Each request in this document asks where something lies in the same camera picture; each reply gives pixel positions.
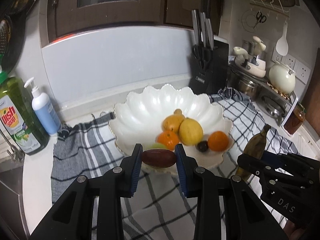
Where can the steel pot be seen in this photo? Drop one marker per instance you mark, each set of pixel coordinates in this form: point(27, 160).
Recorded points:
point(245, 86)

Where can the black knife block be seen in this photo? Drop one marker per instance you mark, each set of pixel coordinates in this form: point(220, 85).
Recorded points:
point(210, 74)

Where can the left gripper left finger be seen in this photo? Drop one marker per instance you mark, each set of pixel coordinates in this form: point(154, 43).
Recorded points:
point(71, 215)

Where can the green dish soap bottle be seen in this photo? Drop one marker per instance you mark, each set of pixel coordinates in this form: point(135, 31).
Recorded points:
point(18, 117)

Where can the amber jar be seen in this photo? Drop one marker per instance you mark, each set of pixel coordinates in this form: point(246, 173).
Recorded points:
point(296, 119)

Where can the yellow lemon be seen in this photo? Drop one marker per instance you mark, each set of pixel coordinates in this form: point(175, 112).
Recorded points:
point(190, 132)

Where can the blue pump bottle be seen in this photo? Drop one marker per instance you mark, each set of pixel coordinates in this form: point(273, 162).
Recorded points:
point(43, 108)

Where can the checkered grey white cloth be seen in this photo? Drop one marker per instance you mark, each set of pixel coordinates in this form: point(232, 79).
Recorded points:
point(158, 210)

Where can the hanging scissors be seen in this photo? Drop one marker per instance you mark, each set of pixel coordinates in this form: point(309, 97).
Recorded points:
point(260, 18)

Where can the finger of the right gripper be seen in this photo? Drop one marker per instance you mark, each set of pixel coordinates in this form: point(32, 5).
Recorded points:
point(252, 162)
point(290, 161)

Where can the white rice spoon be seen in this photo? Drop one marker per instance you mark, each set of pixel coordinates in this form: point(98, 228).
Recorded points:
point(282, 46)

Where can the red grape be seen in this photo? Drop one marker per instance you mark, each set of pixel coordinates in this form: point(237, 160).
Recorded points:
point(160, 158)

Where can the white scalloped bowl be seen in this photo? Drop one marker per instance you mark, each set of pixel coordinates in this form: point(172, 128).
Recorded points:
point(139, 119)

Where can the overripe banana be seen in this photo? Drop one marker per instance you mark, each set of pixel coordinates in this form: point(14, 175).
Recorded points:
point(255, 148)

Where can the metal faucet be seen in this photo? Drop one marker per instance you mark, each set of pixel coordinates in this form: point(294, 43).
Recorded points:
point(15, 153)

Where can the metal pot rack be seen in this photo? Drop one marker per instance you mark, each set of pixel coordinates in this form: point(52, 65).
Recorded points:
point(276, 104)

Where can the yellow mango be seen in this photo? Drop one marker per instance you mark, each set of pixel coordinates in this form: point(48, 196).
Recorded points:
point(173, 122)

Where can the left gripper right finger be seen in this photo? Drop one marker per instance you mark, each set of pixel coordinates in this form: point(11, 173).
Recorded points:
point(226, 207)

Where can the hanging colander pan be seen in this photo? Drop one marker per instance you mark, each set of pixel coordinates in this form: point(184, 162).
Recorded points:
point(7, 49)

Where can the dark plum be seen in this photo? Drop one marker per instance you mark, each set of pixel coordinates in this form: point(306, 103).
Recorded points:
point(202, 146)

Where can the cream ceramic pot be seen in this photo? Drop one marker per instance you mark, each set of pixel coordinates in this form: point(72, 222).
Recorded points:
point(282, 77)

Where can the large orange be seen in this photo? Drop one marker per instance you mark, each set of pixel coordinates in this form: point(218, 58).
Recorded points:
point(218, 141)

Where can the small mandarin orange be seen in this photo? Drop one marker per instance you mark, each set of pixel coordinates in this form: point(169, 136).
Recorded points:
point(169, 139)

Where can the dark wooden cabinet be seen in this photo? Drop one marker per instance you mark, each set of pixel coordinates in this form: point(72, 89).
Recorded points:
point(66, 17)

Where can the green apple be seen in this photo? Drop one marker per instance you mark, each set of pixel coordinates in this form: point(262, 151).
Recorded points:
point(156, 145)

